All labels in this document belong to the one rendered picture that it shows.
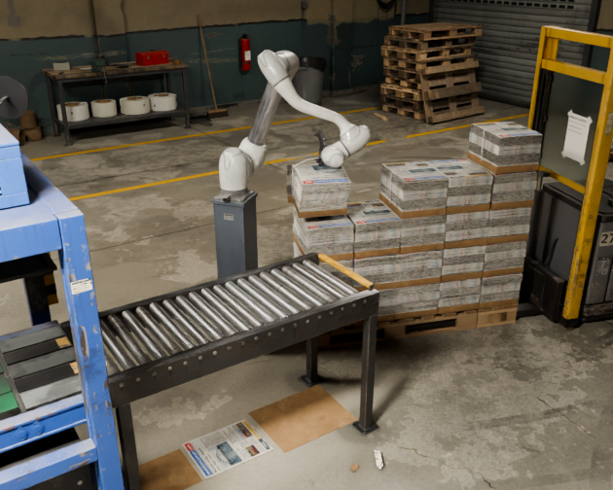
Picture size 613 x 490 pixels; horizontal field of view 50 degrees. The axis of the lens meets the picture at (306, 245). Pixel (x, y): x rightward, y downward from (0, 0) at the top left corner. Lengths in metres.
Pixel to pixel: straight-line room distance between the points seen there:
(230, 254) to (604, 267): 2.40
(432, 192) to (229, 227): 1.21
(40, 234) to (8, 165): 0.24
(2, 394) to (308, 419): 1.61
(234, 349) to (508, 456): 1.52
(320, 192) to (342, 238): 0.33
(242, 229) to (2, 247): 1.92
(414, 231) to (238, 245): 1.06
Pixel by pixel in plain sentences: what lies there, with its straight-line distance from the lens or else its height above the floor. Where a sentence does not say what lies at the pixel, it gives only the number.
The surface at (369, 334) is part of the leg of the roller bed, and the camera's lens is 3.19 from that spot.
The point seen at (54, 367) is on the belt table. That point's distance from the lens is 2.74.
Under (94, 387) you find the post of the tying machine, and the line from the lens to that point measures 2.33.
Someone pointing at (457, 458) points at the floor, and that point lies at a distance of 3.44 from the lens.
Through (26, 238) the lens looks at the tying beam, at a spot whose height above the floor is 1.51.
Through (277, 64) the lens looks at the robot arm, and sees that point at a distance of 3.47.
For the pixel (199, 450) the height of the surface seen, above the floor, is 0.01.
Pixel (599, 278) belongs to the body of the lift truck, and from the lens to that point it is 4.63.
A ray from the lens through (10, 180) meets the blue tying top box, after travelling 2.17.
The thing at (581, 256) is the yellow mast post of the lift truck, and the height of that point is 0.55.
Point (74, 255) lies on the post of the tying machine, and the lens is 2.09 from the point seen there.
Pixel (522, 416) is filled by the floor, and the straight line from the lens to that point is 3.79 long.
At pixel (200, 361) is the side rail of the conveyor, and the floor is 0.76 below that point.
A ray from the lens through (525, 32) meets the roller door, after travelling 11.46.
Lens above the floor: 2.25
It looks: 24 degrees down
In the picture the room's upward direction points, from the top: straight up
